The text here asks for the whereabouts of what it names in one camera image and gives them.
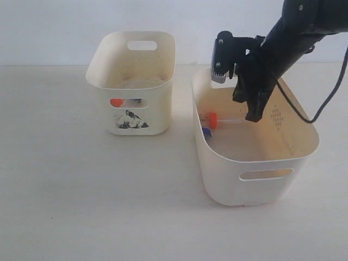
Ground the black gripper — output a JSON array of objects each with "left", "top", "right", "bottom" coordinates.
[{"left": 228, "top": 34, "right": 277, "bottom": 122}]

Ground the blue-capped tube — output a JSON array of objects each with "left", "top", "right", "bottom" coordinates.
[
  {"left": 202, "top": 127, "right": 212, "bottom": 140},
  {"left": 130, "top": 98, "right": 142, "bottom": 104}
]

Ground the orange-capped tube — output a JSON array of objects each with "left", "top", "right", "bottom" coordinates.
[
  {"left": 209, "top": 112, "right": 245, "bottom": 129},
  {"left": 110, "top": 98, "right": 128, "bottom": 108}
]

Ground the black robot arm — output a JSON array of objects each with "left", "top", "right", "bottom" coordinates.
[{"left": 233, "top": 1, "right": 347, "bottom": 122}]

